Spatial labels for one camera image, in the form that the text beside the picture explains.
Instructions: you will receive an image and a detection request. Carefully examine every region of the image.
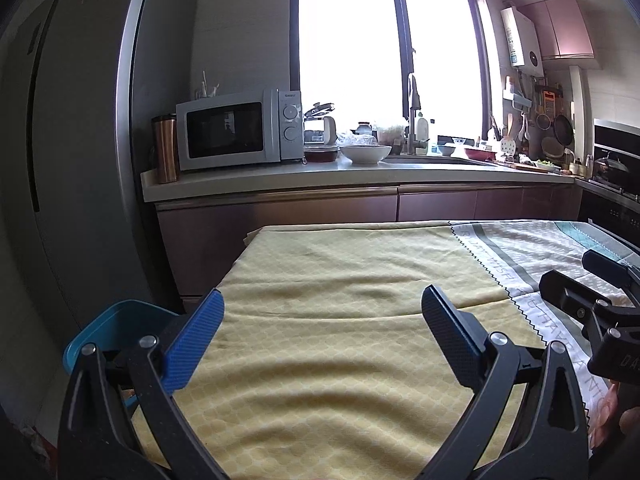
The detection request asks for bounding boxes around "blue plastic trash bin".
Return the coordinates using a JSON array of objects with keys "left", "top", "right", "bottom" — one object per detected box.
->
[{"left": 63, "top": 299, "right": 189, "bottom": 415}]

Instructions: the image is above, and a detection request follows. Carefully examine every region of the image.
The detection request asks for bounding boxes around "kitchen counter with cabinets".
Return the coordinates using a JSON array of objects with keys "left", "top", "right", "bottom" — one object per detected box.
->
[{"left": 140, "top": 157, "right": 582, "bottom": 308}]

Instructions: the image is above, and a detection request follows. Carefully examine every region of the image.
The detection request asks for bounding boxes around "chrome kitchen faucet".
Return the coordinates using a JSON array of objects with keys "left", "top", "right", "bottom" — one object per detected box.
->
[{"left": 407, "top": 73, "right": 421, "bottom": 155}]

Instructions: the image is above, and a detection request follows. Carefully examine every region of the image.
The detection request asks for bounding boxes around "right hand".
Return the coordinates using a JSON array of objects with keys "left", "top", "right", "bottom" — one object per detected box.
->
[{"left": 589, "top": 382, "right": 639, "bottom": 451}]

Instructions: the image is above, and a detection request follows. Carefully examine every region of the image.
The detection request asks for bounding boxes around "grey white patterned tablecloth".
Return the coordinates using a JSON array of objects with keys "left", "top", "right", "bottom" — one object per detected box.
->
[{"left": 450, "top": 220, "right": 639, "bottom": 427}]

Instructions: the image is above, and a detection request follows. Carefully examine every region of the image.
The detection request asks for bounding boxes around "black stove with pot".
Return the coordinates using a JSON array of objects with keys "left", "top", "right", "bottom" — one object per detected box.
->
[{"left": 578, "top": 119, "right": 640, "bottom": 247}]

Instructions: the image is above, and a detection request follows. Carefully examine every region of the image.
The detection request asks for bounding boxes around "yellow patterned tablecloth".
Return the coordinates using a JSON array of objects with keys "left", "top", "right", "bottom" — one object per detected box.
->
[{"left": 175, "top": 222, "right": 542, "bottom": 479}]

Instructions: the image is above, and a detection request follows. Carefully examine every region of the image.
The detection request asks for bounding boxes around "red dish on counter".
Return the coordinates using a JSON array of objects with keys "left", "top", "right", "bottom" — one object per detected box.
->
[{"left": 465, "top": 148, "right": 496, "bottom": 162}]

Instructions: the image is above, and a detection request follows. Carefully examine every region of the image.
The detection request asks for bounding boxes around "white ceramic bowl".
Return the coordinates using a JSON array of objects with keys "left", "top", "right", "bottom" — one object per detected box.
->
[{"left": 340, "top": 144, "right": 390, "bottom": 166}]

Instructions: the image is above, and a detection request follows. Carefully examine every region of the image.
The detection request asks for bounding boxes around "white soap bottle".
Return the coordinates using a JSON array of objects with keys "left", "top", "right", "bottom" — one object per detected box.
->
[{"left": 416, "top": 112, "right": 430, "bottom": 142}]

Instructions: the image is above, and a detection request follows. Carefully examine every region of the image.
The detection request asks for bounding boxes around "copper thermos tumbler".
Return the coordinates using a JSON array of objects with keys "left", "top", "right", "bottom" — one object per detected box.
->
[{"left": 152, "top": 114, "right": 179, "bottom": 184}]

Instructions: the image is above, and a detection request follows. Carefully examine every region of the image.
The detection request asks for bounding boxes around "white microwave oven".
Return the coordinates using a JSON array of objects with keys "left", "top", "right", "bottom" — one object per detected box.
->
[{"left": 176, "top": 88, "right": 304, "bottom": 171}]

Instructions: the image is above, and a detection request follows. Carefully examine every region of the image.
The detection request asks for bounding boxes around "electric kettle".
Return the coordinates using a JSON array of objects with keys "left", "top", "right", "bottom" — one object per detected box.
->
[{"left": 304, "top": 103, "right": 337, "bottom": 145}]

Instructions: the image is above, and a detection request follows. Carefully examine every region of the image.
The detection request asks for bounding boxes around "white water heater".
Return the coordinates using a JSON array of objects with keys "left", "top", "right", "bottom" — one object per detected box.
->
[{"left": 500, "top": 6, "right": 544, "bottom": 78}]

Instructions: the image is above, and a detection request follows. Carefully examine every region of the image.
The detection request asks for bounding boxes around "silver refrigerator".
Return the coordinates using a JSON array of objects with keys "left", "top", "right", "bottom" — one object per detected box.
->
[{"left": 1, "top": 0, "right": 196, "bottom": 347}]

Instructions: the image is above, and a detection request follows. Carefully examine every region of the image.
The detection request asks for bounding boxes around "pink wall cabinet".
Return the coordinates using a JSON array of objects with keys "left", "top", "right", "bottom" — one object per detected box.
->
[{"left": 518, "top": 0, "right": 596, "bottom": 61}]

